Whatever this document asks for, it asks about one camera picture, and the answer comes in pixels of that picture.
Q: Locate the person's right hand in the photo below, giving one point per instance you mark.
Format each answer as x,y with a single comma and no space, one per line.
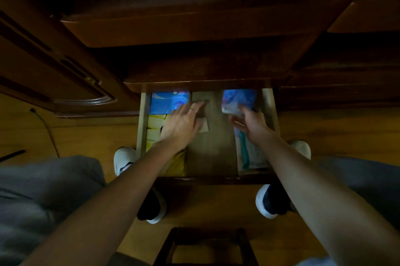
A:
254,128

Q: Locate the person's left hand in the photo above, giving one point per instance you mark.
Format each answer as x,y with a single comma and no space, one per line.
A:
178,130

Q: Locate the person's left fingers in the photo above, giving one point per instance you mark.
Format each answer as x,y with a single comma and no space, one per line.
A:
190,109

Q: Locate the person's right thumb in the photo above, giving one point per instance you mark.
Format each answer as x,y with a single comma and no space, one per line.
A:
238,123

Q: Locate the blue plastic packet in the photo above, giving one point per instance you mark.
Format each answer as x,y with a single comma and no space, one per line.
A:
239,100

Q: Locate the person's left forearm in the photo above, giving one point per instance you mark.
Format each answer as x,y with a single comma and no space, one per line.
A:
103,206

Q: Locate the person's right forearm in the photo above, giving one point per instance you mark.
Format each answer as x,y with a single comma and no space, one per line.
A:
328,206

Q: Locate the small beige paper piece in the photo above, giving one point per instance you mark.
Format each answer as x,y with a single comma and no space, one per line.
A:
204,126

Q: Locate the blue printed flat packet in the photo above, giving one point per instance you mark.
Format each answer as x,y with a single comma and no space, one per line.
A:
167,102

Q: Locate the white and teal packet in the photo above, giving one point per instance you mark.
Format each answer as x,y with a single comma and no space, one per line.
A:
250,156

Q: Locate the open wooden drawer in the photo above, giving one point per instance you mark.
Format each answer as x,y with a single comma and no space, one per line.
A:
214,150

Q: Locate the yellow flat packet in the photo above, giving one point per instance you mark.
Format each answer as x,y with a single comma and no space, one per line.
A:
153,128

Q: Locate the person's left white shoe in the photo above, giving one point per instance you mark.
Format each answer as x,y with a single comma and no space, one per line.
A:
125,158

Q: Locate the person's white shoe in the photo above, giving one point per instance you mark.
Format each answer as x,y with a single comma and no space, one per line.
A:
125,158
265,201

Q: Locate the person's right white shoe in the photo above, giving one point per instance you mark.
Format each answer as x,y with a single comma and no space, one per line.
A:
265,201

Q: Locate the dark wooden cabinet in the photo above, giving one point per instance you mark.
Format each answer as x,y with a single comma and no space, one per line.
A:
218,25

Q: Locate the dark wooden stool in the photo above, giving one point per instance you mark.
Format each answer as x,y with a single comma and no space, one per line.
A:
206,244

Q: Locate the person's right grey trouser leg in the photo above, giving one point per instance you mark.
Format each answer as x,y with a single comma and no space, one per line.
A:
368,181

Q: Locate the person's grey trouser leg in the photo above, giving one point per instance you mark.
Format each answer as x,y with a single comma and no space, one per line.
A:
40,200
368,181

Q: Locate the wooden cabinet door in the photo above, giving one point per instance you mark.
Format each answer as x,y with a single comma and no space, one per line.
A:
47,66

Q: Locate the person's left grey trouser leg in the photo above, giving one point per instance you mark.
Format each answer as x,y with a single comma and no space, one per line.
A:
40,200

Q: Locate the black stick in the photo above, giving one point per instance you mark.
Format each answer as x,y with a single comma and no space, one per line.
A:
12,155

